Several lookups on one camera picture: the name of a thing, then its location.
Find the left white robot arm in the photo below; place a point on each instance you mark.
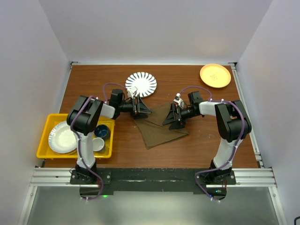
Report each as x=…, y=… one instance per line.
x=83, y=119

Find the aluminium frame rail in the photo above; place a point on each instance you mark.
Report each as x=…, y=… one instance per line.
x=59, y=177

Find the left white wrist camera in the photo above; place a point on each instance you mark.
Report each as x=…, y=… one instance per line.
x=132, y=92

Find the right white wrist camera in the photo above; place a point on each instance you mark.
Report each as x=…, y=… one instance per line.
x=178, y=101

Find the white paper plate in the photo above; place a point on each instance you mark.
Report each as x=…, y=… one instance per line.
x=62, y=139

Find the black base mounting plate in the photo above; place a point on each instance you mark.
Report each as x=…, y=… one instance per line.
x=196, y=187

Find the orange plate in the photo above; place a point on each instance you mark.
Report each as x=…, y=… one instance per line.
x=215, y=75

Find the yellow plastic bin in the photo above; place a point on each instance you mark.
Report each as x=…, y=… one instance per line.
x=45, y=152

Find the white blue striped plate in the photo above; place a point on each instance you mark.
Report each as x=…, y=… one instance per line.
x=144, y=82

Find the white grey mug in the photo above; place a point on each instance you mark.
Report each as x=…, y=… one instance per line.
x=98, y=144

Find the dark blue mug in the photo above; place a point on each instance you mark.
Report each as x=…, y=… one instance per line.
x=102, y=131

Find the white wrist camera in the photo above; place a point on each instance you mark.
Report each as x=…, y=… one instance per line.
x=132, y=92
x=178, y=101

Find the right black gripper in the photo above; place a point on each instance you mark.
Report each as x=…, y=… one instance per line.
x=171, y=117

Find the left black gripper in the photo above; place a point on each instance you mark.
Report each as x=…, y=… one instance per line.
x=141, y=108

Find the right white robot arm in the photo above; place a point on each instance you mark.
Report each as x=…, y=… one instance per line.
x=233, y=126

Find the brown cloth napkin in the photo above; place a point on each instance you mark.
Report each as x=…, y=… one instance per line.
x=152, y=130

